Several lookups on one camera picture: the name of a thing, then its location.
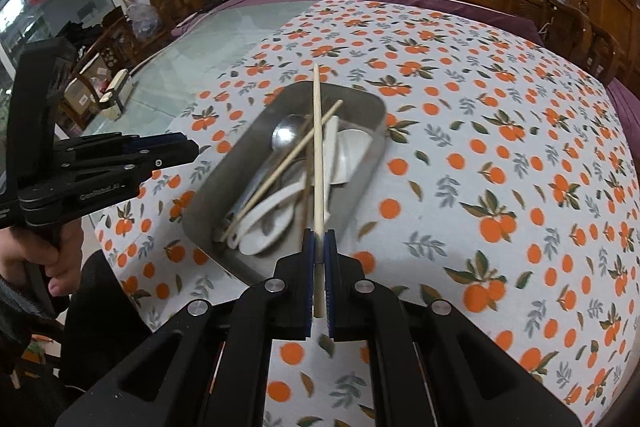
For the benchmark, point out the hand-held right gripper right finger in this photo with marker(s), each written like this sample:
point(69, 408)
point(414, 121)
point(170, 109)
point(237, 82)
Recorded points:
point(330, 267)

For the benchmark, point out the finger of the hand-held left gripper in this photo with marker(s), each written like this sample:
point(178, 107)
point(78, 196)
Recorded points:
point(175, 154)
point(165, 140)

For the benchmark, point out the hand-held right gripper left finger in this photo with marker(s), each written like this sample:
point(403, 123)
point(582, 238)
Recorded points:
point(311, 257)

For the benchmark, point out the slim white plastic spoon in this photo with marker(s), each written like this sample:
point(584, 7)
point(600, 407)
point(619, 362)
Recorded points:
point(270, 237)

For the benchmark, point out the dark wooden chopstick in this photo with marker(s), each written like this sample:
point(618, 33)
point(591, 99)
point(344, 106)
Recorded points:
point(303, 207)

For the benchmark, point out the metal fork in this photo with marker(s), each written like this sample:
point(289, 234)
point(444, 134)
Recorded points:
point(292, 172)

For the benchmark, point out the light bamboo chopstick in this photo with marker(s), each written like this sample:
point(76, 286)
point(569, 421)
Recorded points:
point(317, 157)
point(290, 152)

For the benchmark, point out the wide white plastic spoon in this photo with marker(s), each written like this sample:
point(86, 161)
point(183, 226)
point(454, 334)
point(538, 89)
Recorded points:
point(355, 152)

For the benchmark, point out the metal spoon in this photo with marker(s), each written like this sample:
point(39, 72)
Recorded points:
point(287, 134)

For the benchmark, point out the stainless steel container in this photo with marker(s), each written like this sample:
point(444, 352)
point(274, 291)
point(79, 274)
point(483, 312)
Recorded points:
point(360, 107)

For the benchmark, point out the person's left hand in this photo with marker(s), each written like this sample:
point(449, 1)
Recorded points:
point(15, 252)

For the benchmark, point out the clear plastic bag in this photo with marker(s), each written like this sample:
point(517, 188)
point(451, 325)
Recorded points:
point(142, 19)

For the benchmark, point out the orange print tablecloth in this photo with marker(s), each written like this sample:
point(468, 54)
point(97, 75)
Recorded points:
point(475, 107)

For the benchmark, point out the dark wooden chair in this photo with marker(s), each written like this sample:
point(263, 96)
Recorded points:
point(590, 42)

